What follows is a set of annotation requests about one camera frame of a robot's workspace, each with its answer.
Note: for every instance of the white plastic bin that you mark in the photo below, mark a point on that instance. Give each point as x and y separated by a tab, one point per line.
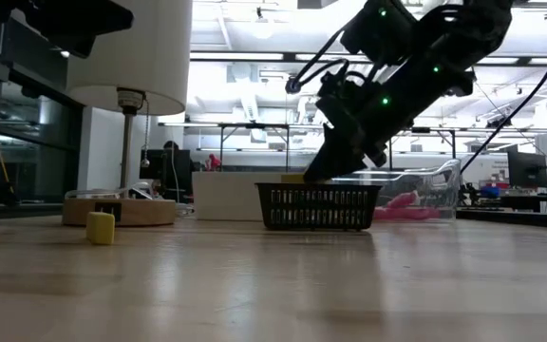
226	195

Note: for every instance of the blue box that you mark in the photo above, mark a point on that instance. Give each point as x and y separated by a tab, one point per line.
490	191

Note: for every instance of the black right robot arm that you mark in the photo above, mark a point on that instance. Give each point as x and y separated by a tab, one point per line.
444	47

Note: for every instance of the black computer monitor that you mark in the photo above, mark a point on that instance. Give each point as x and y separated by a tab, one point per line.
527	169
159	164

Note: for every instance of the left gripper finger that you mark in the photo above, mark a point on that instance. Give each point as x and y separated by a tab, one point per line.
98	31

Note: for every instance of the black dome camera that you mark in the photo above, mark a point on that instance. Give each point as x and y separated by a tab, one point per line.
293	85

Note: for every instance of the person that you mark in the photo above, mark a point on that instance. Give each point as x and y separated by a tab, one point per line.
171	145

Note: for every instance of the red object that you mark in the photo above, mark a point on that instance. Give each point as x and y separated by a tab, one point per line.
214	161

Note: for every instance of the white shade wooden base lamp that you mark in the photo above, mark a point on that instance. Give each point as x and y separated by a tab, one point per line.
150	212

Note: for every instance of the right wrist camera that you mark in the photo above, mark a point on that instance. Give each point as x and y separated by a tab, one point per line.
333	85

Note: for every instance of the yellow eraser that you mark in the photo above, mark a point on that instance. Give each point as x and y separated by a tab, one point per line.
292	178
100	228

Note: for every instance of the black hanging spotlight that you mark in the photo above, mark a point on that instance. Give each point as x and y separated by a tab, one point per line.
499	122

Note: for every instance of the black mesh basket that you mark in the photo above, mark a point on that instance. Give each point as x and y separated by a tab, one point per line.
318	206

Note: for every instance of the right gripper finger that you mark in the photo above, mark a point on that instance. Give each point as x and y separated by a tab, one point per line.
330	161

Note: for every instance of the black aluminium table frame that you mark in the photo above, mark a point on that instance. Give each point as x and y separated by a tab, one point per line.
515	217

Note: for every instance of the clear plastic bin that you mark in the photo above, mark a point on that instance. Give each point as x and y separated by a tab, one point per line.
444	190

